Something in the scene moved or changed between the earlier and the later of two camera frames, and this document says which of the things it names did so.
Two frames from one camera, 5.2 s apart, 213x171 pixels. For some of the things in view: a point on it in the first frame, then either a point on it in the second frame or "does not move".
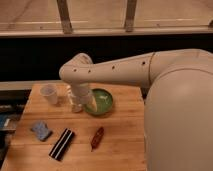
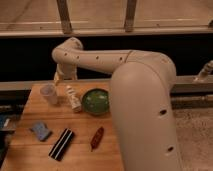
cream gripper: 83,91 → 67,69
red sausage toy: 96,139 does not move
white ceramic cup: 49,92 does not move
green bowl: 103,99 does not move
